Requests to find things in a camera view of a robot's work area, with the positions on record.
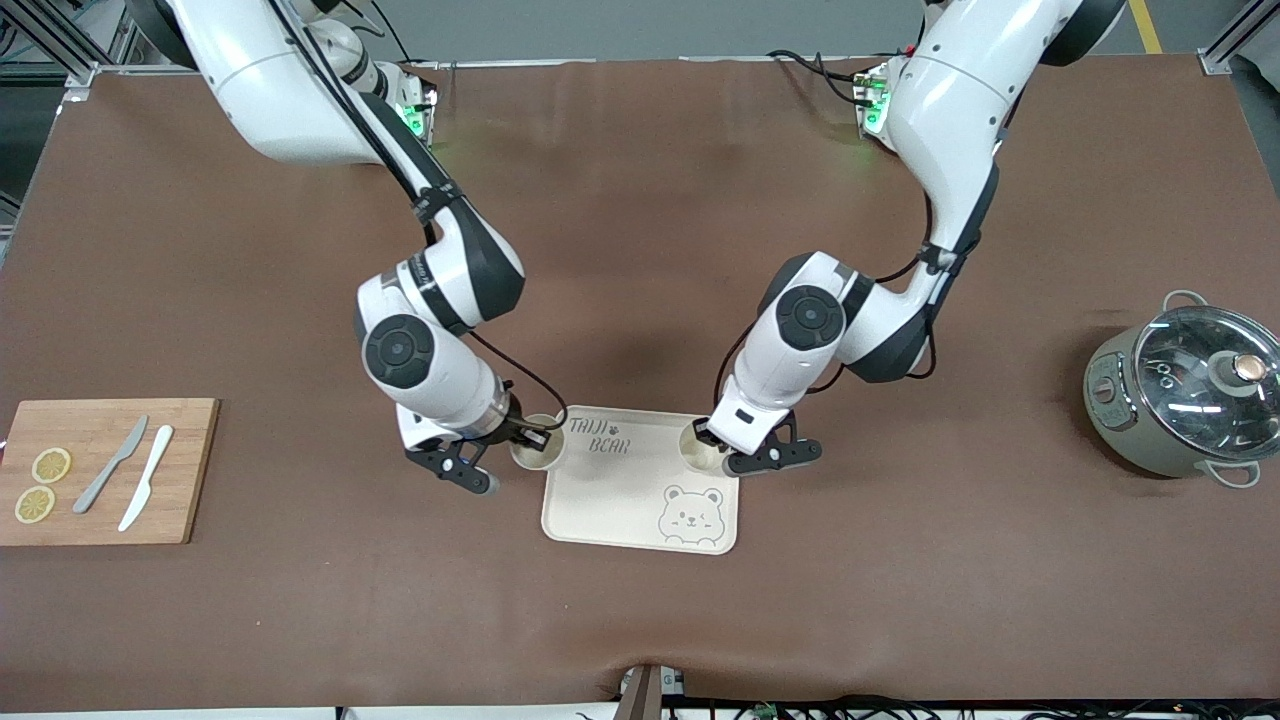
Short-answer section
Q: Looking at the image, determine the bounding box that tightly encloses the grey plastic knife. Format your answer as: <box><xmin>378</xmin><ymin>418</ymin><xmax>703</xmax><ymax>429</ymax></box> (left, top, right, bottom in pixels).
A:
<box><xmin>72</xmin><ymin>415</ymin><xmax>150</xmax><ymax>516</ymax></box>

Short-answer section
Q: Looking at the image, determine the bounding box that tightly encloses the white plastic cup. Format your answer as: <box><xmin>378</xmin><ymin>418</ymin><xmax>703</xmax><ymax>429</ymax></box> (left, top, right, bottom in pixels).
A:
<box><xmin>509</xmin><ymin>414</ymin><xmax>567</xmax><ymax>472</ymax></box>
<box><xmin>678</xmin><ymin>419</ymin><xmax>727</xmax><ymax>473</ymax></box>

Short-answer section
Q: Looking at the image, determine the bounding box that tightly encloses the aluminium frame profile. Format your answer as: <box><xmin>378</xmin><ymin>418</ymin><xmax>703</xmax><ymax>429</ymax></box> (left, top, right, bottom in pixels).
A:
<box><xmin>0</xmin><ymin>0</ymin><xmax>136</xmax><ymax>101</ymax></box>
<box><xmin>1195</xmin><ymin>0</ymin><xmax>1280</xmax><ymax>76</ymax></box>

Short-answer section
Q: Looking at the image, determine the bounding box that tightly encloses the black base cable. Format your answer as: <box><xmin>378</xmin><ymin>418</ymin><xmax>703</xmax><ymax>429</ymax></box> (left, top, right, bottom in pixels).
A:
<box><xmin>765</xmin><ymin>48</ymin><xmax>886</xmax><ymax>109</ymax></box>

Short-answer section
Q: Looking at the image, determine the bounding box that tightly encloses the wooden cutting board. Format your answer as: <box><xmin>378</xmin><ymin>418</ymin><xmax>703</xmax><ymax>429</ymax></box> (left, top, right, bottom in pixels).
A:
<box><xmin>0</xmin><ymin>398</ymin><xmax>221</xmax><ymax>547</ymax></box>

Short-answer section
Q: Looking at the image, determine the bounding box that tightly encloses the glass pot lid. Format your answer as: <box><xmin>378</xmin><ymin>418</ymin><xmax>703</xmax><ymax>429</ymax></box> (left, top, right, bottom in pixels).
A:
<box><xmin>1133</xmin><ymin>305</ymin><xmax>1280</xmax><ymax>463</ymax></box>

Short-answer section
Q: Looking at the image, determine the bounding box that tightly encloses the grey electric cooking pot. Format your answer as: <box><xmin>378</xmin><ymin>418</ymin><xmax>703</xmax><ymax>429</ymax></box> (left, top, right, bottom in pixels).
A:
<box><xmin>1083</xmin><ymin>290</ymin><xmax>1280</xmax><ymax>491</ymax></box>

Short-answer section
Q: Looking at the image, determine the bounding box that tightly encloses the white plastic knife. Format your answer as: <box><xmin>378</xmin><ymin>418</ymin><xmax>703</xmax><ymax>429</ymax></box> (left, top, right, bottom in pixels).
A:
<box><xmin>117</xmin><ymin>425</ymin><xmax>175</xmax><ymax>533</ymax></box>

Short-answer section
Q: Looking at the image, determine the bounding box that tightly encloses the cream tray with bear print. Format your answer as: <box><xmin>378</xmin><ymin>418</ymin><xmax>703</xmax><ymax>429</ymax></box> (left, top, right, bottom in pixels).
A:
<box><xmin>541</xmin><ymin>405</ymin><xmax>741</xmax><ymax>556</ymax></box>

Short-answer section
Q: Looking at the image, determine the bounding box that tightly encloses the camera stand post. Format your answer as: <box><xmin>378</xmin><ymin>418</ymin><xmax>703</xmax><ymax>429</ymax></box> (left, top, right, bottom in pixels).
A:
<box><xmin>612</xmin><ymin>663</ymin><xmax>691</xmax><ymax>720</ymax></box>

